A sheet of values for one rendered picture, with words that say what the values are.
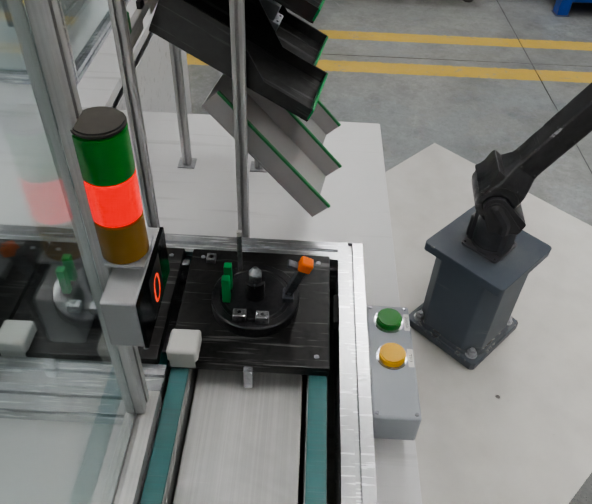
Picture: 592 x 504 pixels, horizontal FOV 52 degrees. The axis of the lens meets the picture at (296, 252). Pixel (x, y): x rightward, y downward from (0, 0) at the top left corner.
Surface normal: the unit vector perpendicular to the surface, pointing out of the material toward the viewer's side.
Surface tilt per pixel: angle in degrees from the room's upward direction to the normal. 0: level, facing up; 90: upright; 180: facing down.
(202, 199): 0
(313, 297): 0
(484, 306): 90
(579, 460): 0
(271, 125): 45
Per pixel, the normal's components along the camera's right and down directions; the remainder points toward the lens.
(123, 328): -0.04, 0.69
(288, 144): 0.72, -0.39
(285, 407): 0.04, -0.73
